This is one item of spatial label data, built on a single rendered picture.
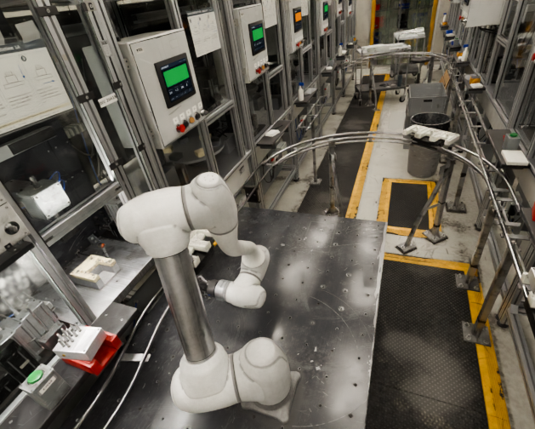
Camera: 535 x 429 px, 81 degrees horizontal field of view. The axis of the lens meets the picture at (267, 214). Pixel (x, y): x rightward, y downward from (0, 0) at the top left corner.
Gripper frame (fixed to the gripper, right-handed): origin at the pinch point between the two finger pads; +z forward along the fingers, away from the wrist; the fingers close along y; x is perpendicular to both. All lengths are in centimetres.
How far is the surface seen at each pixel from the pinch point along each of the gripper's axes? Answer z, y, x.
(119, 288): 22.5, 3.1, 13.3
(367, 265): -78, -20, -48
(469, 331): -141, -86, -71
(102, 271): 39.0, 3.7, 6.6
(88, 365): 2.2, 8.7, 46.9
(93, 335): 4.5, 14.0, 39.7
